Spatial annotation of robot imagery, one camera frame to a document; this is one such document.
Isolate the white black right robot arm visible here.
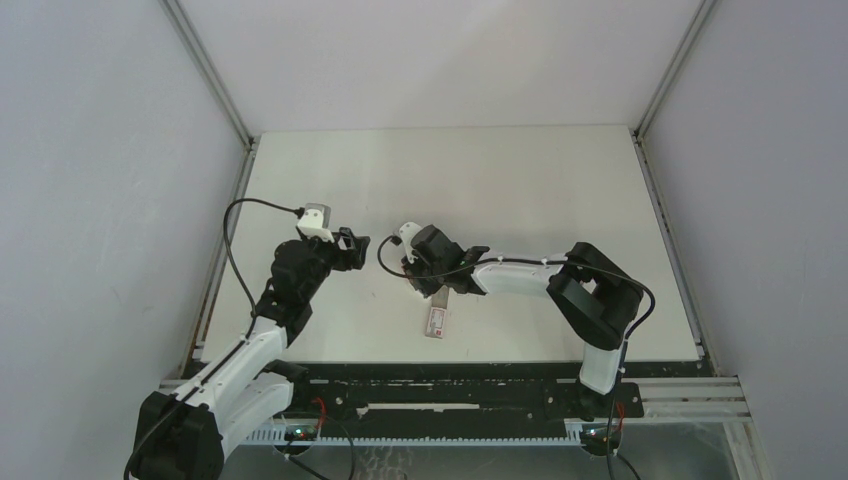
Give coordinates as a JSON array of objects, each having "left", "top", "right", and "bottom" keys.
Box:
[{"left": 387, "top": 222, "right": 656, "bottom": 416}]

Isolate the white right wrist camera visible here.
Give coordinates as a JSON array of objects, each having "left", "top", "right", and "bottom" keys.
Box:
[{"left": 395, "top": 222, "right": 423, "bottom": 262}]

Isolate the aluminium frame rail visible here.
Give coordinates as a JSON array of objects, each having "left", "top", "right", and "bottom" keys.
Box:
[
  {"left": 158, "top": 0, "right": 260, "bottom": 359},
  {"left": 631, "top": 0, "right": 721, "bottom": 375}
]

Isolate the front aluminium rail assembly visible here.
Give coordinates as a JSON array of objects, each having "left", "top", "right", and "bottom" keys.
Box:
[{"left": 129, "top": 362, "right": 771, "bottom": 479}]

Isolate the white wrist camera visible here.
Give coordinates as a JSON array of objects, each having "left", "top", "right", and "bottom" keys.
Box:
[
  {"left": 395, "top": 222, "right": 423, "bottom": 262},
  {"left": 296, "top": 203, "right": 334, "bottom": 243}
]

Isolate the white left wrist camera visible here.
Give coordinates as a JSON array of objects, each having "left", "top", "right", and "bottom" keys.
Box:
[{"left": 296, "top": 203, "right": 334, "bottom": 243}]

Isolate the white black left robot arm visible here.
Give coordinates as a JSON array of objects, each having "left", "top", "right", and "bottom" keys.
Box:
[{"left": 123, "top": 227, "right": 370, "bottom": 479}]

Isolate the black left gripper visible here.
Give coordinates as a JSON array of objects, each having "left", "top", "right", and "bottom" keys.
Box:
[{"left": 299, "top": 227, "right": 368, "bottom": 301}]

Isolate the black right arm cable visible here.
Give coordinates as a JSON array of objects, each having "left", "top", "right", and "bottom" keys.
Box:
[{"left": 376, "top": 235, "right": 657, "bottom": 480}]

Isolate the aluminium frame rail right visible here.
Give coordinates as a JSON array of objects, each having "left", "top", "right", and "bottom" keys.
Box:
[{"left": 631, "top": 0, "right": 721, "bottom": 375}]

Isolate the aluminium frame rail left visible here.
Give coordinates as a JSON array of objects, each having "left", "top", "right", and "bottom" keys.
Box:
[{"left": 158, "top": 0, "right": 260, "bottom": 359}]

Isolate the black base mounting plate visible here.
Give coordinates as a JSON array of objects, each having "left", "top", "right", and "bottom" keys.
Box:
[{"left": 287, "top": 362, "right": 645, "bottom": 440}]

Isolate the red white staples box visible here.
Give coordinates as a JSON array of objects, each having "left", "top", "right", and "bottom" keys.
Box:
[{"left": 424, "top": 287, "right": 450, "bottom": 339}]

